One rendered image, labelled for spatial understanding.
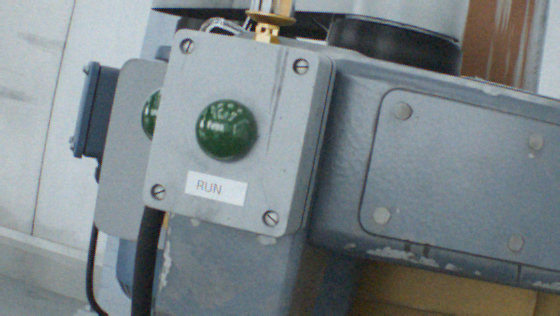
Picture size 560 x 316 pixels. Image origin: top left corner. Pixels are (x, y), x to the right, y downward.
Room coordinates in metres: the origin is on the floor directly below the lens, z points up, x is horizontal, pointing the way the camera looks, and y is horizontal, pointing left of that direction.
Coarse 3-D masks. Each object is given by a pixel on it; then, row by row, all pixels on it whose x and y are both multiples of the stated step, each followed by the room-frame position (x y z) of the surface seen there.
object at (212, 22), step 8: (304, 16) 0.96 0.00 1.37; (312, 16) 0.96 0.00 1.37; (208, 24) 0.74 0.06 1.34; (216, 24) 0.73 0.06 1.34; (224, 24) 0.73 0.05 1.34; (232, 24) 0.73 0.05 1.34; (248, 24) 0.91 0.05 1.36; (320, 24) 0.96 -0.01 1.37; (208, 32) 0.75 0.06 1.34; (232, 32) 0.73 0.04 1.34
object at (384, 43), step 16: (336, 32) 0.74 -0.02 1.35; (352, 32) 0.73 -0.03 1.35; (368, 32) 0.72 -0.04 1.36; (384, 32) 0.72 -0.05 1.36; (400, 32) 0.72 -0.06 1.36; (352, 48) 0.73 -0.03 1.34; (368, 48) 0.72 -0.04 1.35; (384, 48) 0.72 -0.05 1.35; (400, 48) 0.72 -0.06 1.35; (416, 48) 0.72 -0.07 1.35; (432, 48) 0.72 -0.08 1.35; (448, 48) 0.73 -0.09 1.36; (416, 64) 0.72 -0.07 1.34; (432, 64) 0.72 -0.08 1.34; (448, 64) 0.73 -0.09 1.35
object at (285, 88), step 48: (192, 48) 0.58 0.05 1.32; (240, 48) 0.57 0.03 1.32; (288, 48) 0.57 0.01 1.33; (192, 96) 0.58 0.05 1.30; (240, 96) 0.57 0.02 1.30; (288, 96) 0.56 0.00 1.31; (192, 144) 0.57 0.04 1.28; (288, 144) 0.56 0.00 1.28; (144, 192) 0.58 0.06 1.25; (288, 192) 0.56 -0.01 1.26
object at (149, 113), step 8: (160, 88) 0.60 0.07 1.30; (152, 96) 0.59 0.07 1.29; (160, 96) 0.59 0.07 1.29; (144, 104) 0.59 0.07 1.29; (152, 104) 0.59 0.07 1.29; (144, 112) 0.59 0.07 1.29; (152, 112) 0.59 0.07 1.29; (144, 120) 0.59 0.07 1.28; (152, 120) 0.59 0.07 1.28; (144, 128) 0.59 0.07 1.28; (152, 128) 0.59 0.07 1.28; (152, 136) 0.59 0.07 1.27
